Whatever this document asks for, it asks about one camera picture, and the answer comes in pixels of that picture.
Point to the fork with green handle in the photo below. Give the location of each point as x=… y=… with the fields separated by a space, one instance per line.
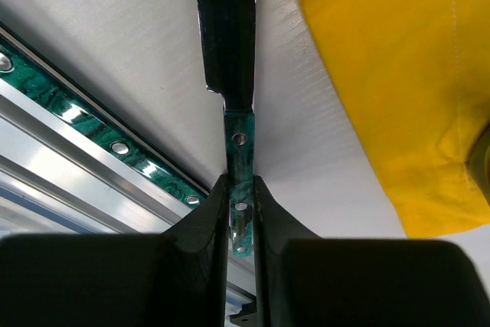
x=40 y=86

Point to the yellow Pikachu cloth placemat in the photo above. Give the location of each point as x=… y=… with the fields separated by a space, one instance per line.
x=413 y=77

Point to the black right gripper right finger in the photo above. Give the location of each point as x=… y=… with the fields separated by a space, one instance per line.
x=303 y=279

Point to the dark green mug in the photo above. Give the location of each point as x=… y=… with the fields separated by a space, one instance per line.
x=479 y=163

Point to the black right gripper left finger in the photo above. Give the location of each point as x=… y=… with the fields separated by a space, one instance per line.
x=176 y=278

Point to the knife with green handle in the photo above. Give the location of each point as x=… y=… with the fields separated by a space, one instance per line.
x=228 y=43

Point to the aluminium mounting rail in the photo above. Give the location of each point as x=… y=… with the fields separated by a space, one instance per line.
x=56 y=181

